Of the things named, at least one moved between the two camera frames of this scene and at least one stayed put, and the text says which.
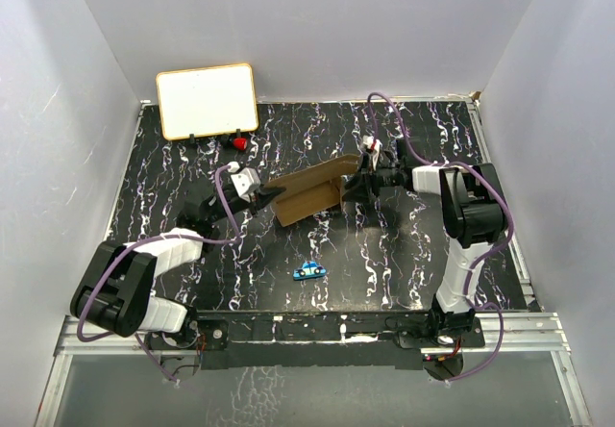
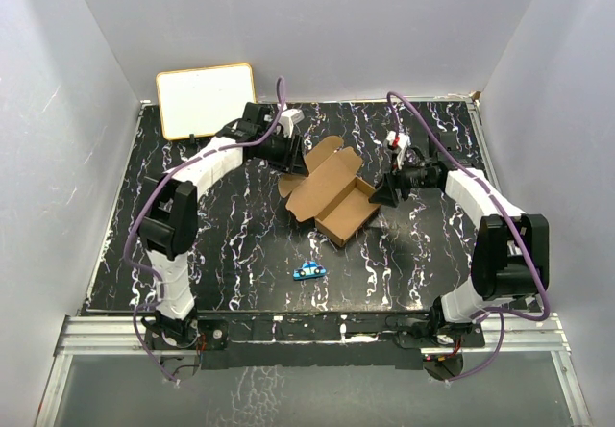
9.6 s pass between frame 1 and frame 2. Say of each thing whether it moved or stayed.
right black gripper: moved
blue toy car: stayed
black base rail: stayed
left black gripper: moved
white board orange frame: stayed
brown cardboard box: moved
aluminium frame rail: stayed
